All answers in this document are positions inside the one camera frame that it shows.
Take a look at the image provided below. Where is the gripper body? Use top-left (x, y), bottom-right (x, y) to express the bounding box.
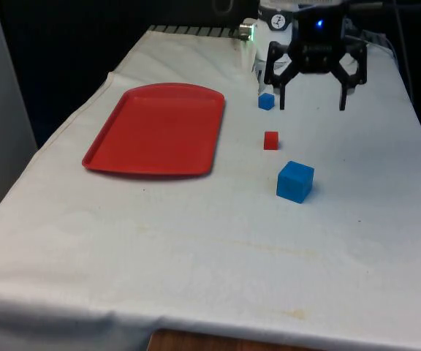
top-left (291, 7), bottom-right (345, 75)

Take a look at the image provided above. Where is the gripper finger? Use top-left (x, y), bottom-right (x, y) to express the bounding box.
top-left (263, 40), bottom-right (302, 111)
top-left (328, 35), bottom-right (369, 112)

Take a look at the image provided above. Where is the red tray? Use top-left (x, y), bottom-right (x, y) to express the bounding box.
top-left (81, 83), bottom-right (227, 180)

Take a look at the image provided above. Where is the small blue cube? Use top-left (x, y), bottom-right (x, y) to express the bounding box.
top-left (257, 92), bottom-right (276, 111)

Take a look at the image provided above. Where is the small red cube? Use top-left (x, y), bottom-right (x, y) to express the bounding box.
top-left (263, 131), bottom-right (280, 151)

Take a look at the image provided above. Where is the large blue cube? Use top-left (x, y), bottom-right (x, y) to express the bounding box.
top-left (276, 160), bottom-right (316, 203)

